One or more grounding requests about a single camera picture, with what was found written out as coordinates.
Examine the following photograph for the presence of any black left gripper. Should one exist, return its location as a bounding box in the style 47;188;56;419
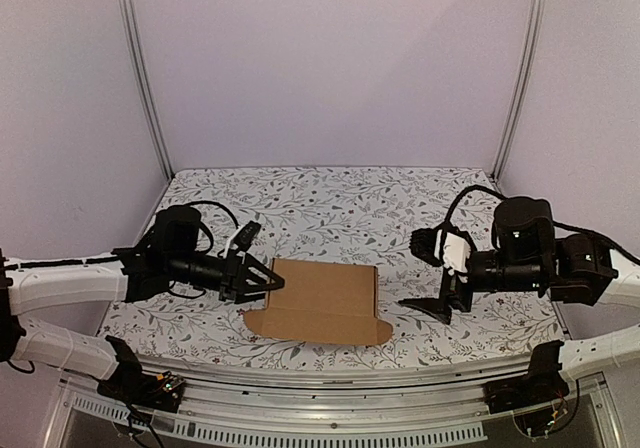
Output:
167;249;284;305

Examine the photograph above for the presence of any brown cardboard box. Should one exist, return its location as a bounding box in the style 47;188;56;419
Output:
243;258;393;346

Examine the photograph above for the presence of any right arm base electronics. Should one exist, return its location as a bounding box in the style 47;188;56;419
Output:
482;340;570;438

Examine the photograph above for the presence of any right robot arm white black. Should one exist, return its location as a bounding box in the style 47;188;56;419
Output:
399;196;639;325

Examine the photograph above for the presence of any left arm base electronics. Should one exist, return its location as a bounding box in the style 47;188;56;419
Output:
97;336;186;413

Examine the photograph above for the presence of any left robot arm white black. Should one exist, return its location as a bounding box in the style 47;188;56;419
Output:
1;203;285;402

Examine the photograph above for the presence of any floral patterned table mat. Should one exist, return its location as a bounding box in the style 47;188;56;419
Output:
100;167;563;371

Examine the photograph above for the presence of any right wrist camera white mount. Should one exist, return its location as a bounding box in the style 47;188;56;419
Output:
434;229;471;277

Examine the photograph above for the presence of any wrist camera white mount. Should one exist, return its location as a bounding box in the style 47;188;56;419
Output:
218;221;262;258
434;229;471;277

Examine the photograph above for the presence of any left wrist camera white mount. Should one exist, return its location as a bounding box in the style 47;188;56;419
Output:
218;221;262;258

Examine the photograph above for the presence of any aluminium front rail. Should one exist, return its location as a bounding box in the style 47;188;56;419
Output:
43;355;630;447

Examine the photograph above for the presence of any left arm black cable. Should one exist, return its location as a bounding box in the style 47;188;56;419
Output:
9;200;240;269

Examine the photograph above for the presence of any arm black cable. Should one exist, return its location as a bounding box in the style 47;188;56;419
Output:
443;185;640;264
9;200;240;269

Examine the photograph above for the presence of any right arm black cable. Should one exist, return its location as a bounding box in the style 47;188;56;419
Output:
443;185;640;264

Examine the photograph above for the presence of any right aluminium frame post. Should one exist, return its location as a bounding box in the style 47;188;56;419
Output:
490;0;546;186

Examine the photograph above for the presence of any aluminium frame post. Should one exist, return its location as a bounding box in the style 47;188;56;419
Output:
490;0;546;186
118;0;175;181

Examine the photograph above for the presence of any left aluminium frame post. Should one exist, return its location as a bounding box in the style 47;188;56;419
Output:
118;0;175;181

